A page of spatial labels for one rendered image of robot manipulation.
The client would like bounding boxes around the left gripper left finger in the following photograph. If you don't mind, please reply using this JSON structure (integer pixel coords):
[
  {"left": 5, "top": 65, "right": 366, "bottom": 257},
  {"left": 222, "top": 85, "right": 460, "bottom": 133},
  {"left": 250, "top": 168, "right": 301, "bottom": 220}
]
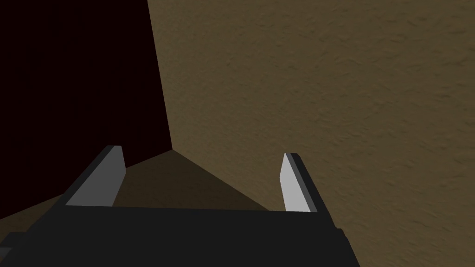
[{"left": 62, "top": 145, "right": 127, "bottom": 208}]

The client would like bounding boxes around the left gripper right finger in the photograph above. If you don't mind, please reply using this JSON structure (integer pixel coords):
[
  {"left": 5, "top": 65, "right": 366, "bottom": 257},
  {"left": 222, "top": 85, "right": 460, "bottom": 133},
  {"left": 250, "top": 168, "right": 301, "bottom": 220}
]
[{"left": 279, "top": 152, "right": 328, "bottom": 214}]

